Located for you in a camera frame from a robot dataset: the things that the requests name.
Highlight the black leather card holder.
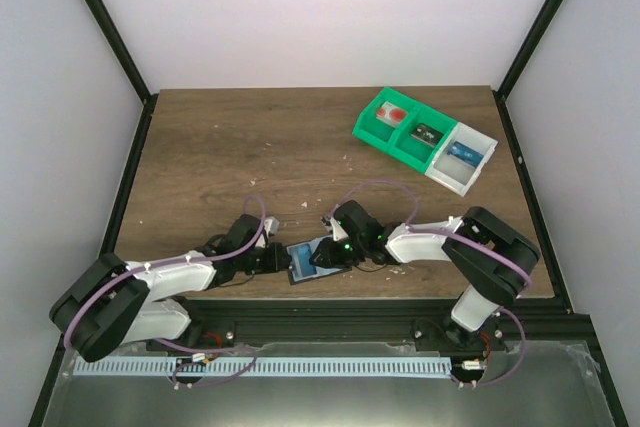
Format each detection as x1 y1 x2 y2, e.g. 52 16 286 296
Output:
286 235 352 285

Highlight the blue card in bin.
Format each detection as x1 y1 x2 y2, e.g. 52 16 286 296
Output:
445 144 482 168

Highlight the blue VIP credit card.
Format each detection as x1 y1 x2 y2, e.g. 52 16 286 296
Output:
447 143 482 166

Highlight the black card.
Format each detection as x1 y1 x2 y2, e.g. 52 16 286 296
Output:
411 123 443 148

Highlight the red white card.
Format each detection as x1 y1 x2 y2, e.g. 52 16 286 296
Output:
376 101 408 128

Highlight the green bin middle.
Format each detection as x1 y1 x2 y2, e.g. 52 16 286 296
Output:
387 106 458 174

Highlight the black aluminium front rail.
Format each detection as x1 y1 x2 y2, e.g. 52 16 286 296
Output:
176 299 599 354

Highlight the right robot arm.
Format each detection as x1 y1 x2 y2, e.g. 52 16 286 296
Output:
310 200 541 349

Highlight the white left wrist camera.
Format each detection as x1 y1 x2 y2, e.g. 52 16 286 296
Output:
262 217 280 243

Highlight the black left frame post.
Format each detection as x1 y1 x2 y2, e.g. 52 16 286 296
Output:
53 0 153 103

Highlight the black right frame post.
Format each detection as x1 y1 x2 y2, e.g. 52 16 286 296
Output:
497 0 595 98

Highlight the white translucent bin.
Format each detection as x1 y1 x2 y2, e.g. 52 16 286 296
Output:
425 122 498 197

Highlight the light blue slotted cable duct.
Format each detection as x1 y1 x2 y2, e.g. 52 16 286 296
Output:
73 356 452 379

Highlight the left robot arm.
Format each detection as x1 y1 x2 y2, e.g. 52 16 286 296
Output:
49 214 291 362

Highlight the green bin far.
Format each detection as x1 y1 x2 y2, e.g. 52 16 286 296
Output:
352 87 426 154

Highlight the green bin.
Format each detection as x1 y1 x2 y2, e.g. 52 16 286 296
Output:
387 106 458 174
352 87 426 154

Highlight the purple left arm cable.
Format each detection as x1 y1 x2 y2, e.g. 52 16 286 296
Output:
62 193 267 353

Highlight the black frame post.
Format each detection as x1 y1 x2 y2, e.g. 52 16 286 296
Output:
497 0 595 98
53 0 153 103

